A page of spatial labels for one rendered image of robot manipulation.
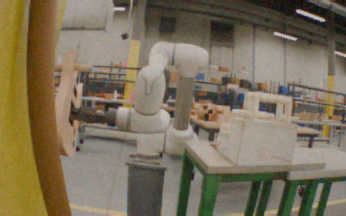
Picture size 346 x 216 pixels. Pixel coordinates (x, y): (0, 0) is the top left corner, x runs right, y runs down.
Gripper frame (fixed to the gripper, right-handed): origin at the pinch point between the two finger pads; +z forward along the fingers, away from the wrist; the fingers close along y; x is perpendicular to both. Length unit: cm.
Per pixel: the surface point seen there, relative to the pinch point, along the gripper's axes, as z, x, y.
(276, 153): -83, -16, -16
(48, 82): -21, -29, -94
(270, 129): -78, -7, -20
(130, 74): -3, 330, 604
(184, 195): -57, -28, 47
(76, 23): -0.3, 27.1, -28.5
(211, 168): -56, -21, -13
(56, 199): -22, -37, -89
